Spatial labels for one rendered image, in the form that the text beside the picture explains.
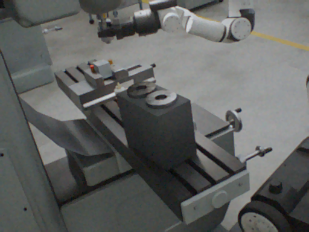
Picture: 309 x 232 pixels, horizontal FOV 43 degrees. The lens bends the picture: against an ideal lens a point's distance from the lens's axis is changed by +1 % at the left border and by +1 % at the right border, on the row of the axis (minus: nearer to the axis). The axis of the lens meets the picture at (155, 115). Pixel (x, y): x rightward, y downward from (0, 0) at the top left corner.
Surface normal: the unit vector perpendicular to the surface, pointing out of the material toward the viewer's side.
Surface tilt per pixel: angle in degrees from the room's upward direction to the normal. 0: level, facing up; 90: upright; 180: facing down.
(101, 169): 90
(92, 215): 90
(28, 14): 90
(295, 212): 0
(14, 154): 89
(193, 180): 0
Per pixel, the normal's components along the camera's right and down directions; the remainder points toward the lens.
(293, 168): -0.15, -0.86
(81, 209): 0.48, 0.37
